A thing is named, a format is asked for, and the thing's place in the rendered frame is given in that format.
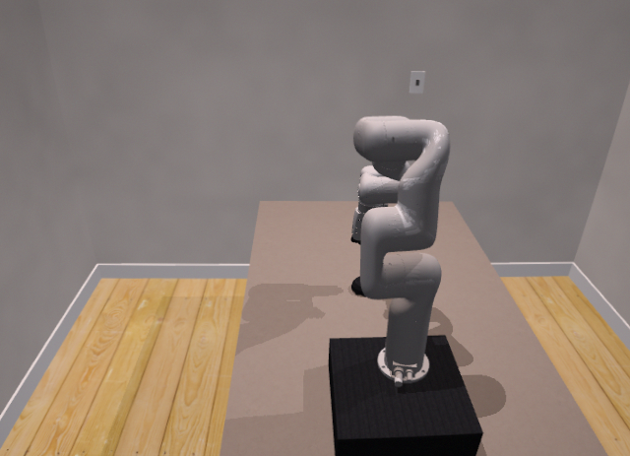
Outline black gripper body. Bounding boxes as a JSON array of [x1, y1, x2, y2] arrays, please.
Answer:
[[352, 207, 365, 240]]

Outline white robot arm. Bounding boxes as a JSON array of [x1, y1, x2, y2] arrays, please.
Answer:
[[353, 116, 450, 387]]

